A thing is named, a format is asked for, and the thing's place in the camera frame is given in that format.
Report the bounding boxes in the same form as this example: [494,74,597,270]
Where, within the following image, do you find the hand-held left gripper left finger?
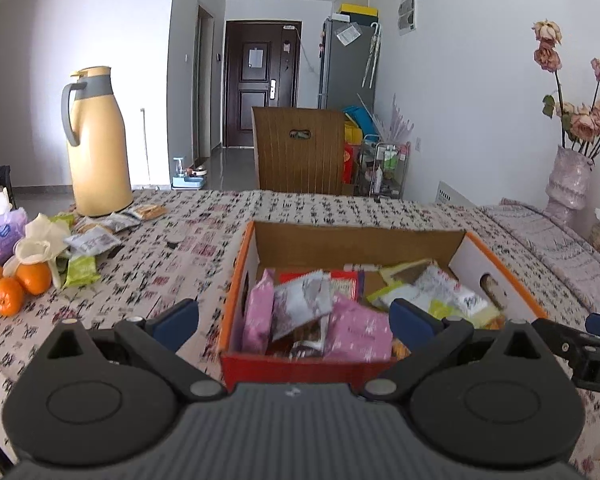
[42,298,227,402]

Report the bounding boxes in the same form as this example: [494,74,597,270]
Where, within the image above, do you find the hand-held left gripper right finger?
[362,298,548,402]

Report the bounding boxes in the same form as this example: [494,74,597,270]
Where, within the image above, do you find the pile of mixed snack packets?
[267,259,507,361]

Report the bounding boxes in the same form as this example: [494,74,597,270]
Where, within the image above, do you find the red cardboard box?
[219,220,548,392]

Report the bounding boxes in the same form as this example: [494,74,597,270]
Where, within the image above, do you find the grey patterned cloth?
[482,199,600,311]

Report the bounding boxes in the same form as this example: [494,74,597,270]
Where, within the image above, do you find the orange-brown snack packet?
[130,204,167,221]

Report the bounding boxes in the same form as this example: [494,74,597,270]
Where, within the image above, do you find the dark grey snack packet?
[97,212,141,233]

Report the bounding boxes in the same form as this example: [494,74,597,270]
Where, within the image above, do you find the pink ribbed vase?
[545,146,595,211]

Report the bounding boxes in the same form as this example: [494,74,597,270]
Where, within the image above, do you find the blue white floor dispenser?
[171,157,208,191]

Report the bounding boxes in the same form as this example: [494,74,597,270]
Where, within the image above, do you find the metal trolley rack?
[357,141,411,198]

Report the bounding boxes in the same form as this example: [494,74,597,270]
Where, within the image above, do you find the red gift box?
[342,142,362,185]

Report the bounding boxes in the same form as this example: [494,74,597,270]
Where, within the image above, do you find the yellow thermos jug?
[61,66,134,217]

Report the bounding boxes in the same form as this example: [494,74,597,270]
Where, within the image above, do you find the wooden chair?
[251,106,347,195]

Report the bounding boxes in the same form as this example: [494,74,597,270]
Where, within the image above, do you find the purple tissue pack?
[0,191,28,267]

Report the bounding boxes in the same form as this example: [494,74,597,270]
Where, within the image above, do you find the dried pink roses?
[532,20,600,161]

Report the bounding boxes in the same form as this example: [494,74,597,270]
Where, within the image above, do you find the pale purple dried bouquet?
[380,94,416,146]

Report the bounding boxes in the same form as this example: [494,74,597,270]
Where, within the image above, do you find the blue bag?
[344,105,378,133]

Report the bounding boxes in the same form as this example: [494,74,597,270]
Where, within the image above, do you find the dark brown door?
[223,20,302,150]

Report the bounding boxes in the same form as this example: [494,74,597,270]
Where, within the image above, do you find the grey refrigerator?
[318,16,381,111]

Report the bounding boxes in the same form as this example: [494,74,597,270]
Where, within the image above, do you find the white umbrella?
[362,22,382,88]

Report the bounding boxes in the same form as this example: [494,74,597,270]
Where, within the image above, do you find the yellow box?
[339,4,380,25]

